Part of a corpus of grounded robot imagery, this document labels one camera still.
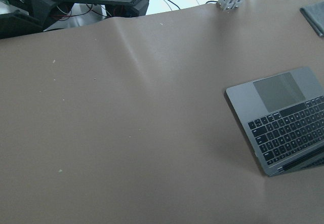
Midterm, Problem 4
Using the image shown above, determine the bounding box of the grey laptop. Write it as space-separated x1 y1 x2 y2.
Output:
226 67 323 176

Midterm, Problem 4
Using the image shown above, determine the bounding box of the grey folded cloth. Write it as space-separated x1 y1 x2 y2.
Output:
300 1 323 38

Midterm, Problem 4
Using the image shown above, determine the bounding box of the black foam table edge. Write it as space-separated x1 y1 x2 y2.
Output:
1 10 43 39

